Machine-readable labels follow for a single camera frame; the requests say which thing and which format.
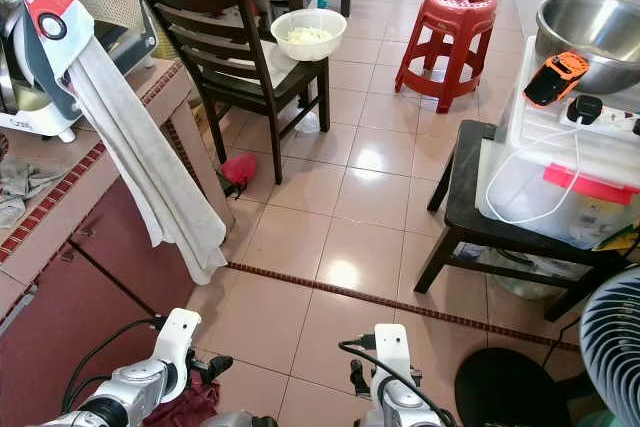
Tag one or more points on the black round fan base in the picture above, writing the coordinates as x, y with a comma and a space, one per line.
510, 392

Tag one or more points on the maroon cabinet front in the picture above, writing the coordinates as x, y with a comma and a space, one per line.
50, 357

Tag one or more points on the small red plastic item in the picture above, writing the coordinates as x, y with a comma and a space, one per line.
240, 167

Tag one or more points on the dark wooden low stool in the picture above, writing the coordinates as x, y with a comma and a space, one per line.
460, 197

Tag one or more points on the white hanging towel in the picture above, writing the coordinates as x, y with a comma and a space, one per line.
145, 157

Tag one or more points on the clear plastic storage box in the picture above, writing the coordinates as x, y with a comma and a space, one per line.
530, 187

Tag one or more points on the grey fan grille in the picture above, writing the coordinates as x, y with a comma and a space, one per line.
615, 347

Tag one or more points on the grey crumpled rag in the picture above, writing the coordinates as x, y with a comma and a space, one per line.
15, 187

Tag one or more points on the white dish dryer appliance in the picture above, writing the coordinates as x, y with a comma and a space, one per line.
40, 125

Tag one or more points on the pink storage box latch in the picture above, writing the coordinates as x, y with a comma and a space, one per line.
585, 184

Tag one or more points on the white plastic bowl with food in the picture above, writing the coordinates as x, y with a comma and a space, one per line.
308, 47

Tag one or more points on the black power adapter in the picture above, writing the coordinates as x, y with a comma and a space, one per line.
584, 107

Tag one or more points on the orange black handheld device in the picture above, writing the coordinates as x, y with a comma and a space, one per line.
555, 79

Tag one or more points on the round steel tray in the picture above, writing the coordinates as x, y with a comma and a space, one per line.
10, 57

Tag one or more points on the large steel mixing bowl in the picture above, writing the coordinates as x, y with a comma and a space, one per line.
585, 27

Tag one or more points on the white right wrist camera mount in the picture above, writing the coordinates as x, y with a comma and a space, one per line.
393, 347

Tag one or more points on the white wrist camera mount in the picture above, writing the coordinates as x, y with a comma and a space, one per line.
180, 332
393, 347

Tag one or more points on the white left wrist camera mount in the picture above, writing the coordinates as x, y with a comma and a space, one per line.
180, 332

